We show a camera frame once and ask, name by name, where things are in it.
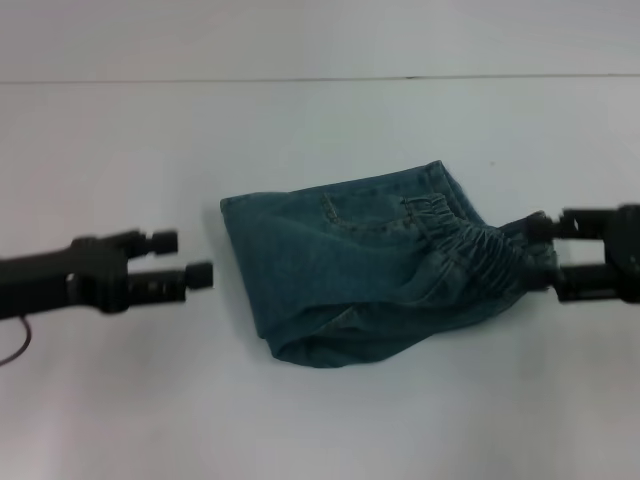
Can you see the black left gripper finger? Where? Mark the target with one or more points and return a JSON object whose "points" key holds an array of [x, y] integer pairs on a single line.
{"points": [[162, 241], [175, 282]]}

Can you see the blue denim shorts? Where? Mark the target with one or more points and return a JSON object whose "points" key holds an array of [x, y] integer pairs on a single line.
{"points": [[350, 280]]}

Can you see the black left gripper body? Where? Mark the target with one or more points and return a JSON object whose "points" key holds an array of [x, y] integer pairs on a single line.
{"points": [[75, 277]]}

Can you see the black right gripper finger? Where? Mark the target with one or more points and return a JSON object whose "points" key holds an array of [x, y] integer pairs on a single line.
{"points": [[580, 282], [575, 222]]}

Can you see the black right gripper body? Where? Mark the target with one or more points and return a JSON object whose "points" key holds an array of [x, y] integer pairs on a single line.
{"points": [[625, 250]]}

